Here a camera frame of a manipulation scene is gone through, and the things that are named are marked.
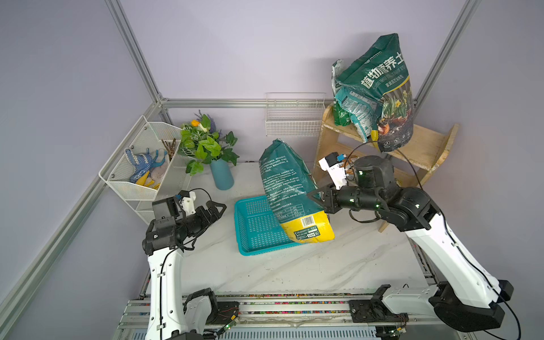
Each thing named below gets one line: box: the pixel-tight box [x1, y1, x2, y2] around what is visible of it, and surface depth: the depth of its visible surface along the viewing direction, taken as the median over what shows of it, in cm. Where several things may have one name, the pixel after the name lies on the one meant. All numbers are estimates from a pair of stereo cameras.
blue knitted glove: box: [124, 148, 153, 183], surface depth 73 cm
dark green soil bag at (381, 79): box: [334, 32, 414, 153], surface depth 60 cm
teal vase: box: [209, 158, 235, 191], surface depth 109 cm
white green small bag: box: [331, 58, 352, 127], surface depth 67 cm
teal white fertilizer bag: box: [335, 88, 384, 143], surface depth 68 cm
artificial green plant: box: [177, 109, 241, 176], surface depth 85 cm
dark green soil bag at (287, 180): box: [259, 138, 336, 243], surface depth 60 cm
